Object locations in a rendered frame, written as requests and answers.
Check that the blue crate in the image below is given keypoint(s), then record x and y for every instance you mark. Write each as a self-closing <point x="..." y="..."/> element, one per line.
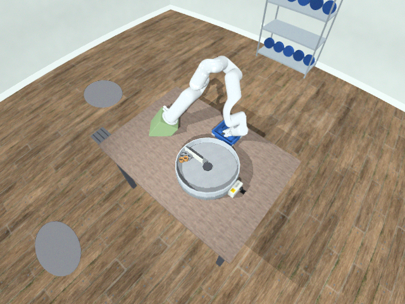
<point x="231" y="140"/>

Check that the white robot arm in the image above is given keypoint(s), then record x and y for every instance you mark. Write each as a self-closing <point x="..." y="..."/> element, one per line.
<point x="198" y="83"/>

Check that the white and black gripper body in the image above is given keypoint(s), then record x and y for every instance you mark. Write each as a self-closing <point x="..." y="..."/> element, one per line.
<point x="227" y="132"/>

